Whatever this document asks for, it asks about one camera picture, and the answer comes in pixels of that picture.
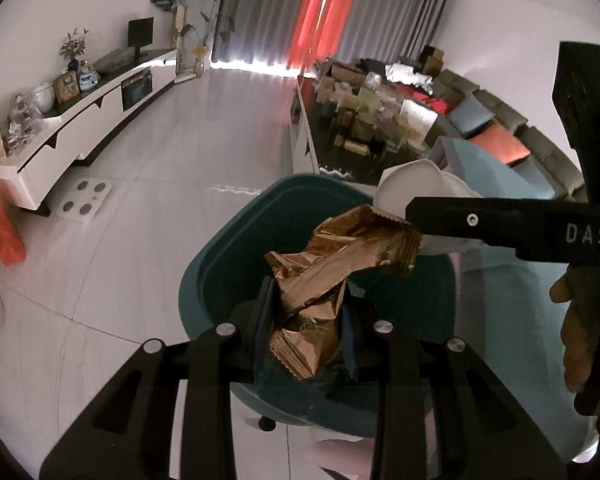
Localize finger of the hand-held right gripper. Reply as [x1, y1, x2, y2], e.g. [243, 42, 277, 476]
[405, 196, 522, 252]

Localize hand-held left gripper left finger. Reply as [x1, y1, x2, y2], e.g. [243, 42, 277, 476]
[39, 275, 277, 480]

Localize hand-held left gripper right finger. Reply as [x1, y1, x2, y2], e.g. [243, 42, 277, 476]
[341, 304, 567, 480]

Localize white paper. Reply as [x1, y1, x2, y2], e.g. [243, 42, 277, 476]
[374, 159, 482, 257]

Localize teal trash bin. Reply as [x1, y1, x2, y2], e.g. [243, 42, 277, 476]
[177, 172, 457, 437]

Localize gold foil wrapper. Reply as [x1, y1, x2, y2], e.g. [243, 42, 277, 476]
[264, 204, 423, 382]

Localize person's right hand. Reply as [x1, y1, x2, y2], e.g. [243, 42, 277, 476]
[549, 264, 600, 394]

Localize orange cushion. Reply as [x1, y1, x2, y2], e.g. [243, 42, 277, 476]
[469, 121, 532, 167]

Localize light blue blanket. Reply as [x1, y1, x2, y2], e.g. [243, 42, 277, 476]
[427, 136, 600, 463]

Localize dark green sofa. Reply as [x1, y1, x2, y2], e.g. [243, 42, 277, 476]
[420, 66, 592, 202]

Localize blue cushion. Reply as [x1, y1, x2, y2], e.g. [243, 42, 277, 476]
[446, 94, 497, 137]

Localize red cloth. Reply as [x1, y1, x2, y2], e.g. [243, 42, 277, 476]
[407, 90, 452, 116]

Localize cluttered coffee table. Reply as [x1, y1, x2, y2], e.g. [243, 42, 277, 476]
[314, 55, 440, 158]

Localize grey curtain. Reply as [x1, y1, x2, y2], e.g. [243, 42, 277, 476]
[211, 0, 452, 79]

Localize red curtain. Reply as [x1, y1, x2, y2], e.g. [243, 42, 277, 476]
[286, 0, 367, 69]

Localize white tv cabinet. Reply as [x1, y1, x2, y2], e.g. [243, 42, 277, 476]
[0, 49, 179, 217]

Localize orange plastic bag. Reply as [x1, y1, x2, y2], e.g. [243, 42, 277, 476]
[0, 173, 27, 267]

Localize blue white ceramic jar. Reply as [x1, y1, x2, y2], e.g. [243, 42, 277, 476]
[78, 66, 101, 92]

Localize dark tray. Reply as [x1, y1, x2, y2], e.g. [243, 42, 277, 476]
[93, 48, 137, 74]

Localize tall green plant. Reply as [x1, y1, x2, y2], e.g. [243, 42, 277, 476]
[181, 0, 237, 77]

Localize glass jars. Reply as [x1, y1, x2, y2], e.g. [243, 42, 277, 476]
[7, 91, 44, 157]

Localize black monitor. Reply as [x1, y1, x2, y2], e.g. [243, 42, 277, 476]
[127, 16, 155, 61]

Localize white teapot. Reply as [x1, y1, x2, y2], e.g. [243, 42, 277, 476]
[32, 82, 56, 114]

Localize vase with dried flowers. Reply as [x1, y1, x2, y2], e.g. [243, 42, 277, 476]
[58, 27, 89, 72]

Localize picture frame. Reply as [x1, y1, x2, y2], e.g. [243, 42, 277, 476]
[53, 71, 80, 104]

